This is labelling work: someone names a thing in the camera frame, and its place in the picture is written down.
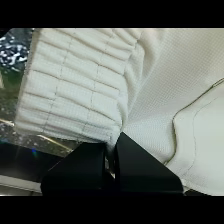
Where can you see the cream pants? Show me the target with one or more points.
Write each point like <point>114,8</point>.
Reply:
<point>150,83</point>

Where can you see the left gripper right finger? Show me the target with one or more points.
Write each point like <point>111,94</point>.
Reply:
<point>143,170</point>

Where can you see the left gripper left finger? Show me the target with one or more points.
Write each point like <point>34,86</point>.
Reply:
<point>83,170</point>

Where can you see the silver frame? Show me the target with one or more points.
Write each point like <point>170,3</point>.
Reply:
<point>16,186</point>

